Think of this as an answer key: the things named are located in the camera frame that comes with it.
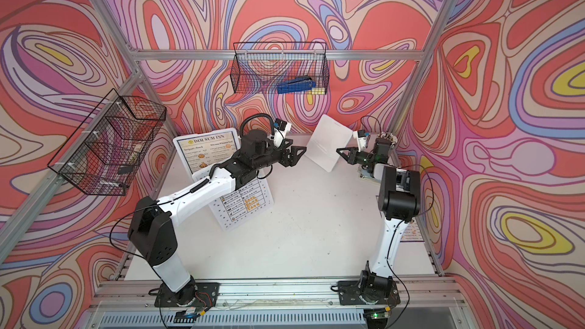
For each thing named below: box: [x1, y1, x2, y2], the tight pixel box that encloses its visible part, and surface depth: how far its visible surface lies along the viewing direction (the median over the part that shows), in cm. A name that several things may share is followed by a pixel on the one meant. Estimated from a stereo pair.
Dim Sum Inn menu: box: [176, 130, 238, 174], surface depth 86 cm
